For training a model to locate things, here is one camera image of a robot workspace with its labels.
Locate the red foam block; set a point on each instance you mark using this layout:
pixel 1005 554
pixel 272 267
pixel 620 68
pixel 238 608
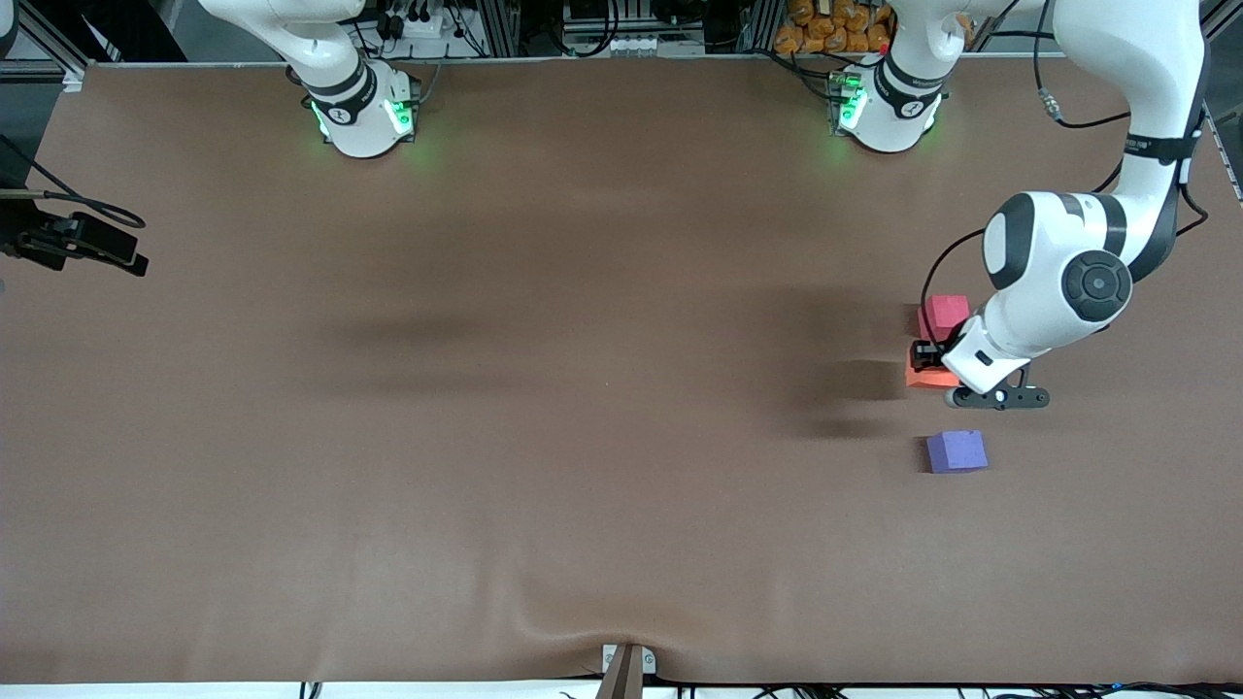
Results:
pixel 942 313

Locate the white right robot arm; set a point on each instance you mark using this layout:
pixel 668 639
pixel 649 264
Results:
pixel 359 116

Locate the white power strip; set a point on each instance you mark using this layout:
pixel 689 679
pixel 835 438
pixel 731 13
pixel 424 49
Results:
pixel 418 26

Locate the white terminal block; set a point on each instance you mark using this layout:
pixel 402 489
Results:
pixel 617 46

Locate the orange foam block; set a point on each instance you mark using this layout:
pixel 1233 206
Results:
pixel 918 381

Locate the purple foam block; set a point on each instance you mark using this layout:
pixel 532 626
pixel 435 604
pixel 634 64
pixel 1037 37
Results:
pixel 957 452

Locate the orange snack bags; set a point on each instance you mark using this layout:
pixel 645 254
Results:
pixel 835 29

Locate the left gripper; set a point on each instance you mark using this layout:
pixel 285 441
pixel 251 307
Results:
pixel 935 350

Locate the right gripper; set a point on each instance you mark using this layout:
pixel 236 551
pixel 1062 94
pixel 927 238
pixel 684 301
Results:
pixel 21 239

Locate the aluminium corner bracket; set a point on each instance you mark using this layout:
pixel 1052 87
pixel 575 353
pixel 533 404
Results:
pixel 74 76

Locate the metal clamp bracket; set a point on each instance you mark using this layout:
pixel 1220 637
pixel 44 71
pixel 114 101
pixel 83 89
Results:
pixel 626 670

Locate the brown table mat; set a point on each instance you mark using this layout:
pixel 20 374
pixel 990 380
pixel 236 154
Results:
pixel 583 437

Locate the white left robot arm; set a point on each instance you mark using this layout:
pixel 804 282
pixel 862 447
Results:
pixel 1156 97

